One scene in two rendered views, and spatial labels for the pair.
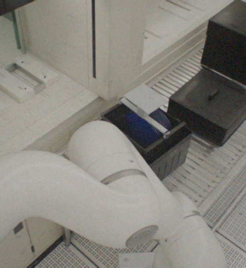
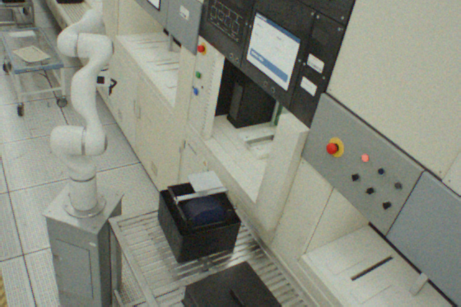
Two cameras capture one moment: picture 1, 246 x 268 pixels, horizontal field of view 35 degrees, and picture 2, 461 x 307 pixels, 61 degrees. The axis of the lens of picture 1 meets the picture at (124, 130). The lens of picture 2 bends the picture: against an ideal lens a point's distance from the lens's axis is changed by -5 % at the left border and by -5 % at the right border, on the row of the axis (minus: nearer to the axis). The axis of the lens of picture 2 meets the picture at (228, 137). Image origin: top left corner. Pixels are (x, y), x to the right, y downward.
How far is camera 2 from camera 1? 1.86 m
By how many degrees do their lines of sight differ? 74
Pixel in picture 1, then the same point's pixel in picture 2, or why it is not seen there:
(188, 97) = (242, 276)
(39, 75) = not seen: hidden behind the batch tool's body
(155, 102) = (197, 183)
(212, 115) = (208, 285)
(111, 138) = (95, 37)
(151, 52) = (323, 273)
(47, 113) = (249, 177)
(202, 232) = (71, 131)
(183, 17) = not seen: outside the picture
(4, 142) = (227, 152)
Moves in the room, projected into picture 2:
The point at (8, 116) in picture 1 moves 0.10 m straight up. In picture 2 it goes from (252, 159) to (255, 144)
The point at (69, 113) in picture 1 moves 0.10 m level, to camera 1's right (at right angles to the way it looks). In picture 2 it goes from (244, 187) to (238, 200)
